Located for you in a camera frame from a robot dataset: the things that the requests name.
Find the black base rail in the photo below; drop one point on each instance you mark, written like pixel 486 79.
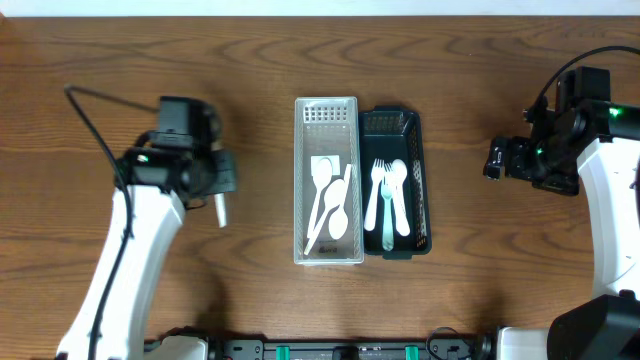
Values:
pixel 443 343

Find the white fork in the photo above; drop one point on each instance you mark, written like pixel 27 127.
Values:
pixel 387 229
pixel 396 174
pixel 377 175

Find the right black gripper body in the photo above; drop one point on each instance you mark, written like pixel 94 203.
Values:
pixel 511 159

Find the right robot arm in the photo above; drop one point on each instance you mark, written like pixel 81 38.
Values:
pixel 585 143

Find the clear plastic basket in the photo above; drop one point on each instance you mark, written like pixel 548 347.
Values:
pixel 327 126

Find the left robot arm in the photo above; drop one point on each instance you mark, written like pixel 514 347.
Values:
pixel 168 171

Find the black plastic basket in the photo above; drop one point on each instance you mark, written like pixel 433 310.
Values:
pixel 390 133

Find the white spoon top horizontal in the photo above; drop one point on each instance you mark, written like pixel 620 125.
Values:
pixel 322 174

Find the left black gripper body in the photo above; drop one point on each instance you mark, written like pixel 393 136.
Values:
pixel 223 170

